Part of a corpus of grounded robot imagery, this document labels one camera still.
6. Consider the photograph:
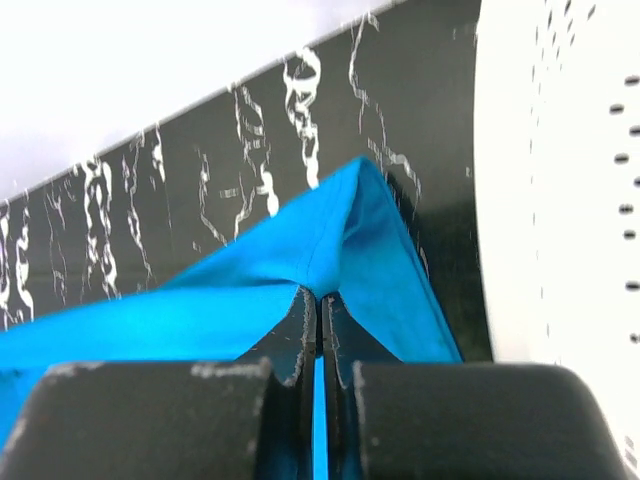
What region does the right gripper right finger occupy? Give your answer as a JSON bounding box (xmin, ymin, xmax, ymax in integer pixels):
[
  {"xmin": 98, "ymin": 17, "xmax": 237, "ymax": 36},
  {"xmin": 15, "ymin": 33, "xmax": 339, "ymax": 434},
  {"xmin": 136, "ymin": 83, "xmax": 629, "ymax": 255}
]
[{"xmin": 322, "ymin": 294, "xmax": 630, "ymax": 479}]

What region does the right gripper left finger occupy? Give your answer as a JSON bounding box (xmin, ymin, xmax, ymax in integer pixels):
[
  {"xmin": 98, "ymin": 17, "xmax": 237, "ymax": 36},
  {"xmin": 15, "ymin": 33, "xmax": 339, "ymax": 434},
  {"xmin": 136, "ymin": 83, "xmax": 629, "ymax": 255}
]
[{"xmin": 1, "ymin": 288, "xmax": 316, "ymax": 479}]

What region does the blue t shirt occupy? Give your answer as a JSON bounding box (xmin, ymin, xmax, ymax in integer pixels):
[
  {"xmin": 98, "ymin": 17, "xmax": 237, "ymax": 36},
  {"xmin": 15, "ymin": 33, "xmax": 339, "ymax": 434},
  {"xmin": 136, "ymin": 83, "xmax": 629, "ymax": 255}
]
[{"xmin": 1, "ymin": 159, "xmax": 460, "ymax": 452}]

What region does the white plastic basket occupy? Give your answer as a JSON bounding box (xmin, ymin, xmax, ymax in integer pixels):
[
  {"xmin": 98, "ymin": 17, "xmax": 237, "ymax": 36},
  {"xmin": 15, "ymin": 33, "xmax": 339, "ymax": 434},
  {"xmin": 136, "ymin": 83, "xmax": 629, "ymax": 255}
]
[{"xmin": 473, "ymin": 1, "xmax": 639, "ymax": 478}]

